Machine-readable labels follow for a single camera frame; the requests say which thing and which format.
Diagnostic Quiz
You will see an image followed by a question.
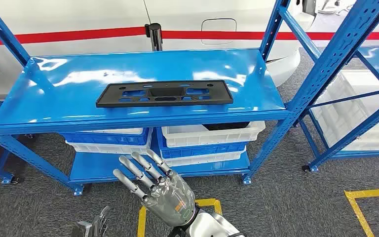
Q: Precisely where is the white fuel filler flap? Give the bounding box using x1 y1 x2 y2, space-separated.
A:
201 18 237 46

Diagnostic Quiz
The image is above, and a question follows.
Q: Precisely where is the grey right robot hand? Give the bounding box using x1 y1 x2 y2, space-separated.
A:
113 150 199 227

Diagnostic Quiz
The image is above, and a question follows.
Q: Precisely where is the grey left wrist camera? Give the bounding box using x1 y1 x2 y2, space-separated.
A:
72 221 94 237

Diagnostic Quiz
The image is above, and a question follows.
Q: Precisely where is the black plastic spare part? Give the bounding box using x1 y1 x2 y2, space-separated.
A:
202 121 251 131

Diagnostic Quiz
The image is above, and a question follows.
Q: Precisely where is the black stanchion post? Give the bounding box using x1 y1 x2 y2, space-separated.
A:
144 23 163 52

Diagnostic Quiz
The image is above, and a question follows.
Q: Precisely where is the red barrier belt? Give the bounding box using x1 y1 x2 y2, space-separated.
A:
0 26 147 47
161 30 379 41

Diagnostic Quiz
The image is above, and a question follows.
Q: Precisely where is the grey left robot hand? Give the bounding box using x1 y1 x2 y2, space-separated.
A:
91 206 111 237

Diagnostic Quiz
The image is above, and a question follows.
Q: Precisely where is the black plastic bracket part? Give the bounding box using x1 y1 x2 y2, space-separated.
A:
95 79 234 108

